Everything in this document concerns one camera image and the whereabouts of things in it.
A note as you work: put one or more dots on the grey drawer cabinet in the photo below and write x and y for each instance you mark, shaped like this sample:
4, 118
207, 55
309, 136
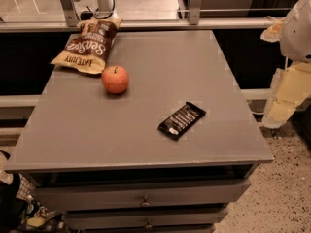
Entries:
93, 156

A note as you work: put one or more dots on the upper drawer knob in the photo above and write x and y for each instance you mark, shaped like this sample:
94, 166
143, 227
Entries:
145, 202

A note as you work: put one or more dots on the drawer knob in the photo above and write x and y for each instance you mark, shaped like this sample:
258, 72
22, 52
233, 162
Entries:
145, 202
148, 225

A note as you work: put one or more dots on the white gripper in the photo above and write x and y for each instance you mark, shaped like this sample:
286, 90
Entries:
297, 36

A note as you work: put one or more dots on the red apple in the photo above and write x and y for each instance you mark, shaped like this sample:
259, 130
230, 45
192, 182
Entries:
115, 79

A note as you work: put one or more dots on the brown chip bag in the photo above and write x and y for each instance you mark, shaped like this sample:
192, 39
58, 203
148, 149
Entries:
89, 52

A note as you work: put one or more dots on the black candy bar wrapper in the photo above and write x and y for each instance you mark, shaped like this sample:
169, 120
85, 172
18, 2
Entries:
177, 124

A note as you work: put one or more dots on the lower drawer knob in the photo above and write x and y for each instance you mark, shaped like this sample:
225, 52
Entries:
148, 225

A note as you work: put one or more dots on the clutter pile on floor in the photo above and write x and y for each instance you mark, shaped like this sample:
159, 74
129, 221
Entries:
17, 215

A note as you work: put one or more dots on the metal railing frame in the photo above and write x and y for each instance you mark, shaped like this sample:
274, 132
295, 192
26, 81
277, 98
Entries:
32, 31

